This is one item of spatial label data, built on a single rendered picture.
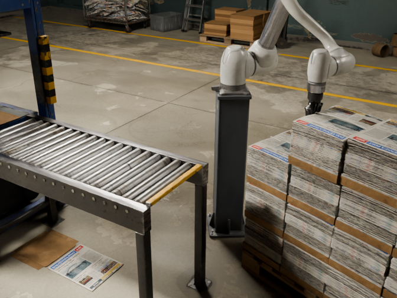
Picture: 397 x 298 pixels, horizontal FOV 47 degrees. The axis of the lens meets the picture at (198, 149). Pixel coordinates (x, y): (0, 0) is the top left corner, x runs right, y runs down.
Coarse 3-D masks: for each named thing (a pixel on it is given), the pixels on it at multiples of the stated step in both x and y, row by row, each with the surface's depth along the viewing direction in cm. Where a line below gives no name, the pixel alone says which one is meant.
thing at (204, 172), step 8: (48, 120) 289; (56, 120) 289; (72, 128) 277; (80, 128) 277; (96, 136) 268; (104, 136) 267; (112, 136) 267; (128, 144) 257; (136, 144) 257; (152, 152) 249; (160, 152) 248; (168, 152) 248; (184, 160) 239; (192, 160) 239; (208, 168) 238; (192, 176) 240; (200, 176) 237; (200, 184) 239
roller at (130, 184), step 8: (160, 160) 239; (168, 160) 241; (152, 168) 232; (160, 168) 235; (136, 176) 223; (144, 176) 225; (128, 184) 216; (136, 184) 220; (112, 192) 209; (120, 192) 211
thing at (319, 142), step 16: (304, 128) 216; (320, 128) 212; (336, 128) 212; (352, 128) 213; (304, 144) 219; (320, 144) 211; (336, 144) 204; (304, 160) 222; (320, 160) 215; (336, 160) 208
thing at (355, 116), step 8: (328, 112) 231; (336, 112) 231; (344, 112) 231; (352, 112) 231; (360, 112) 231; (352, 120) 222; (360, 120) 222; (368, 120) 222; (376, 120) 222; (384, 120) 223
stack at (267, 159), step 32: (256, 160) 248; (256, 192) 255; (288, 192) 237; (320, 192) 222; (352, 192) 207; (256, 224) 264; (288, 224) 244; (320, 224) 226; (352, 224) 212; (384, 224) 200; (288, 256) 251; (352, 256) 216; (384, 256) 203; (320, 288) 238; (352, 288) 222
